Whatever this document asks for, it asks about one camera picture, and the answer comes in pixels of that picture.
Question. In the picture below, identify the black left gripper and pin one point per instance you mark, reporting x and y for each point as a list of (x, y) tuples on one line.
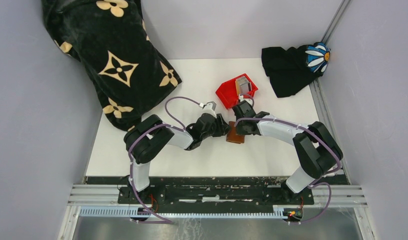
[(223, 127)]

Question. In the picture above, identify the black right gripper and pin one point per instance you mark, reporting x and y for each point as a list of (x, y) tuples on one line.
[(241, 131)]

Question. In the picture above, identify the red plastic bin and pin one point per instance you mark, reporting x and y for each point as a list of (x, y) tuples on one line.
[(227, 92)]

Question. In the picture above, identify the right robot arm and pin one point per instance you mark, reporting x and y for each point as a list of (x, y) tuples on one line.
[(317, 151)]

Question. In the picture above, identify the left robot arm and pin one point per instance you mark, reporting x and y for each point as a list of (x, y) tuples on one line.
[(145, 141)]

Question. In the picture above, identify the black cloth with daisy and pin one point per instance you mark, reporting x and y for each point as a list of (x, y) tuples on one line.
[(290, 70)]

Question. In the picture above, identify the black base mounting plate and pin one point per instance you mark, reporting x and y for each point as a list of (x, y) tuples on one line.
[(221, 195)]

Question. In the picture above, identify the black blanket with beige flowers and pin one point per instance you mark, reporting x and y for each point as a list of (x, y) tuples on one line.
[(109, 38)]

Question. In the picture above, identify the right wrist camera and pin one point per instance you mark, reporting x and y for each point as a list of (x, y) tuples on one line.
[(242, 98)]

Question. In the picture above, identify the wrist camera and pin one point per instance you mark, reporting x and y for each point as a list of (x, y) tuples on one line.
[(242, 98), (209, 108)]

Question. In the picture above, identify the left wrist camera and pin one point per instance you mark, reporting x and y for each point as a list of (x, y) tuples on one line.
[(209, 108)]

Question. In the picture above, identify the aluminium rail frame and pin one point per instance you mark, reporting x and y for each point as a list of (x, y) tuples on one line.
[(110, 197)]

